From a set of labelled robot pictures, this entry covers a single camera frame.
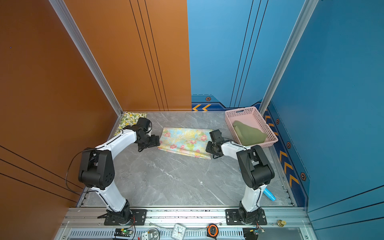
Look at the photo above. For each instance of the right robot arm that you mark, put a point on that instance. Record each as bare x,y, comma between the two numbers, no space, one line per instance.
256,172

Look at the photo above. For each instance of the lemon print skirt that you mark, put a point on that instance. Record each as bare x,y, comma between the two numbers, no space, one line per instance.
129,119

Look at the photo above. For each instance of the pink plastic basket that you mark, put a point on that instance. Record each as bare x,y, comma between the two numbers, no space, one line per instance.
250,116

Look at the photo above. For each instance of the olive green skirt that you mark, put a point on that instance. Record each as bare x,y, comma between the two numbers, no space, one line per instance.
247,135

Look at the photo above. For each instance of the green circuit board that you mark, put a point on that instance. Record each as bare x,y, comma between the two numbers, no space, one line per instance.
123,234

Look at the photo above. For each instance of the white square clock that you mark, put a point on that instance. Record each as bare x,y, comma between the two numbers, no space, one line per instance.
178,232

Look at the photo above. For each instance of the pastel floral skirt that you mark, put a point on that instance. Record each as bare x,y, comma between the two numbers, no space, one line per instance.
186,142

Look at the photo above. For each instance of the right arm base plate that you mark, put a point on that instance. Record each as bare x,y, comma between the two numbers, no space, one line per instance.
241,217

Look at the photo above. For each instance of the orange black tape measure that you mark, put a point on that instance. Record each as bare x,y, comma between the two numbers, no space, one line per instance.
212,231

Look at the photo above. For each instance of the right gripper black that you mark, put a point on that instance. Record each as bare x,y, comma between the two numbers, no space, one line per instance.
208,148

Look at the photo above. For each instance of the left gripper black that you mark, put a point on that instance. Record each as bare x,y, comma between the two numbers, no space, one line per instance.
156,141

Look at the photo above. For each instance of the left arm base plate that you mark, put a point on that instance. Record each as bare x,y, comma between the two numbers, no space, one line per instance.
136,217

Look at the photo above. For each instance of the white power plug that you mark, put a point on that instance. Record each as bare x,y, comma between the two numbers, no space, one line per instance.
151,234

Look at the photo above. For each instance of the black board with wires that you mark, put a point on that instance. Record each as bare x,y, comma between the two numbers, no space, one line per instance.
252,233

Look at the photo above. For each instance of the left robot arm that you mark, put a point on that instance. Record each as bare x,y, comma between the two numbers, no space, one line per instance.
97,169

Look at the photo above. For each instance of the brass round knob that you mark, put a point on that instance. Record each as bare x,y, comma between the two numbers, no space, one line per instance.
281,223

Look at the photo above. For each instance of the light blue plastic tube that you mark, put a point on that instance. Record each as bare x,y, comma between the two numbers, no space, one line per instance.
269,195

